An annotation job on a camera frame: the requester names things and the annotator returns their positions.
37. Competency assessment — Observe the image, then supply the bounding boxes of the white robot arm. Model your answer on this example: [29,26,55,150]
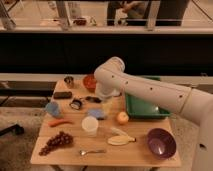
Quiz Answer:
[94,57,213,171]

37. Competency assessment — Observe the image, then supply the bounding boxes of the red bowl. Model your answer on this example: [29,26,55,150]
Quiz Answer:
[83,74,97,92]

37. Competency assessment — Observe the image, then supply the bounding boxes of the purple bowl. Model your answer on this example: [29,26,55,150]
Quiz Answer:
[147,128,177,159]

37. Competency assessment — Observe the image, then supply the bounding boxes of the blue sponge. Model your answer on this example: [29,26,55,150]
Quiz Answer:
[87,109,106,120]

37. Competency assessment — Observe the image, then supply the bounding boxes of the orange apple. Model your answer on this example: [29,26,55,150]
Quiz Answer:
[116,112,129,125]

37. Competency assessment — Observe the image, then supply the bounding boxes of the green plastic tray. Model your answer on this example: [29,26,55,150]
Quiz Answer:
[124,75,172,120]

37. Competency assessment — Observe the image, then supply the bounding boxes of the small metal cup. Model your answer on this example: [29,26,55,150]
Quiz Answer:
[64,76,74,88]

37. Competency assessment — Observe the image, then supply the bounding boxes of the white plastic cup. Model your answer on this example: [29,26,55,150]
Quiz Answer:
[81,116,99,137]

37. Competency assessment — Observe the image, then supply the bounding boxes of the dark brown rectangular block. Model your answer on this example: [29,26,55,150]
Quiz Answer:
[53,92,72,99]

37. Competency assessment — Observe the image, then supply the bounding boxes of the wooden table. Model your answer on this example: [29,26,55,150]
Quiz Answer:
[30,78,182,168]

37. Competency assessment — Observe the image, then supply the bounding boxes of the yellow banana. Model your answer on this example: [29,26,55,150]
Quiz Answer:
[107,127,136,146]

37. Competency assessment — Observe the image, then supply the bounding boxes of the blue plastic cup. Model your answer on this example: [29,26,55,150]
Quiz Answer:
[45,102,61,118]

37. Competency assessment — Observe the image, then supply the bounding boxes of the orange carrot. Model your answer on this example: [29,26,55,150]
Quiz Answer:
[48,119,73,127]

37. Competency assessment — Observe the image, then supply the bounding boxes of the purple grape bunch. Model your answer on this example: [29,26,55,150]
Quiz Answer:
[39,131,73,156]

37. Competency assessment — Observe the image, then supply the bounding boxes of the person in background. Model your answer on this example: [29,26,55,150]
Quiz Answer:
[106,0,189,26]

